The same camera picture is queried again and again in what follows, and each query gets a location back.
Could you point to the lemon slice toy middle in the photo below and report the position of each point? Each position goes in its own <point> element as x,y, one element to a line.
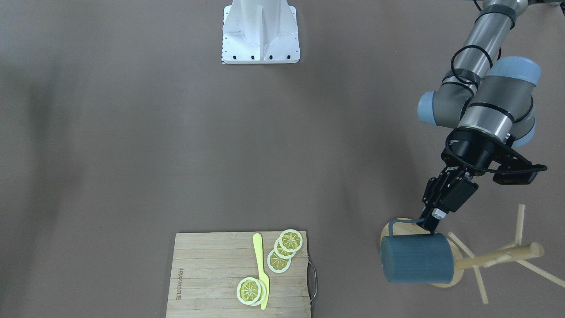
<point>280,252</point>

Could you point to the blue ribbed cup yellow inside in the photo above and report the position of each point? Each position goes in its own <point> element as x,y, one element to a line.
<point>421,258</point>

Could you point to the yellow plastic toy knife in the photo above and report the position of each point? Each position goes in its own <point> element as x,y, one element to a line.
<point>257,240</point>

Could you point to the lemon slice toy top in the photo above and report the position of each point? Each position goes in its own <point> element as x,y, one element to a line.
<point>291,240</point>

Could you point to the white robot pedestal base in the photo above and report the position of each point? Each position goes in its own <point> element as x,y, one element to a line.
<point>260,32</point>

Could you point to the bamboo cutting board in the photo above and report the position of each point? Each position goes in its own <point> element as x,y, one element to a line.
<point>207,268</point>

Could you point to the lemon slice toy lower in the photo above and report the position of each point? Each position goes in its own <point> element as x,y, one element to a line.
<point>251,291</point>

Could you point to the wooden cup storage rack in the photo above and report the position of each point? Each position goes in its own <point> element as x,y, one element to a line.
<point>516,251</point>

